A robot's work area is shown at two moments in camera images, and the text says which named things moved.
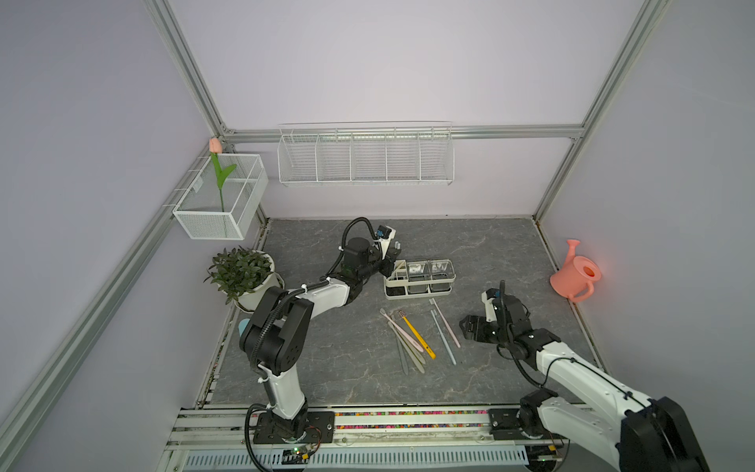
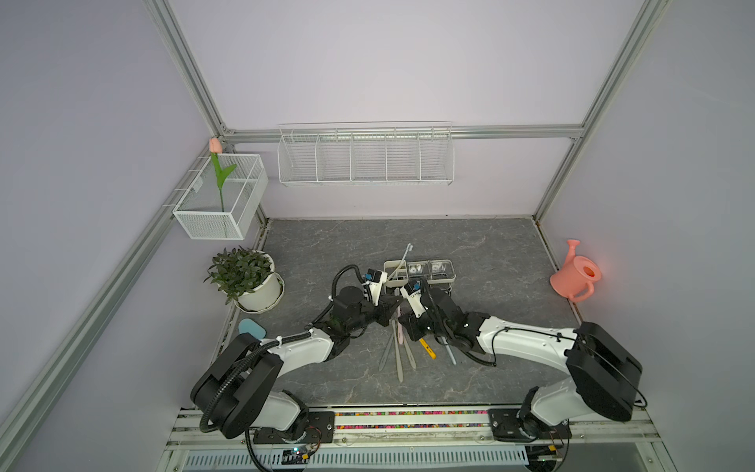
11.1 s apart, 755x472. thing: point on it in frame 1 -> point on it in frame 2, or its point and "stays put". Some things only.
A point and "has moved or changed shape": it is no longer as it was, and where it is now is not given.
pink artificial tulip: x=215 y=148 stays put
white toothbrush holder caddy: x=410 y=277 stays put
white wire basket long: x=366 y=153 stays put
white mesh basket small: x=200 y=210 stays put
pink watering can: x=575 y=280 stays put
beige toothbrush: x=404 y=333 has moved or changed shape
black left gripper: x=387 y=264 -> x=384 y=305
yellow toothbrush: x=414 y=330 stays put
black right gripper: x=479 y=321 -> x=408 y=324
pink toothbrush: x=445 y=324 has moved or changed shape
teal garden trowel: x=243 y=325 stays put
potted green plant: x=244 y=276 stays put
